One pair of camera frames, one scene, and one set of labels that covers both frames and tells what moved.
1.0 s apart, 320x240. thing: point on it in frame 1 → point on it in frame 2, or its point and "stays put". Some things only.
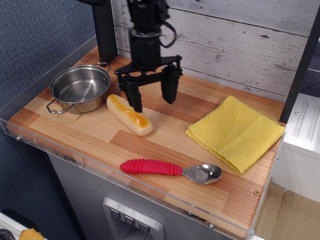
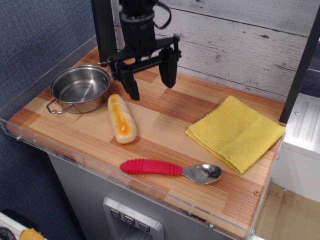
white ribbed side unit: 296,168 stays put
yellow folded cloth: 236,133 stays put
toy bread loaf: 137,122 → 122,120
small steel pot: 81,89 stays put
